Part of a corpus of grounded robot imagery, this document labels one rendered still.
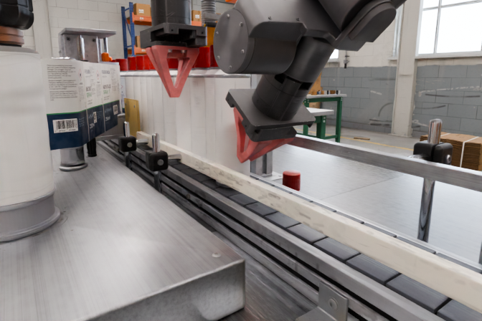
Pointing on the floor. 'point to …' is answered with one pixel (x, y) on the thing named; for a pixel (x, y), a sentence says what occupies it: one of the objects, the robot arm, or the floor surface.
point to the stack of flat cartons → (463, 150)
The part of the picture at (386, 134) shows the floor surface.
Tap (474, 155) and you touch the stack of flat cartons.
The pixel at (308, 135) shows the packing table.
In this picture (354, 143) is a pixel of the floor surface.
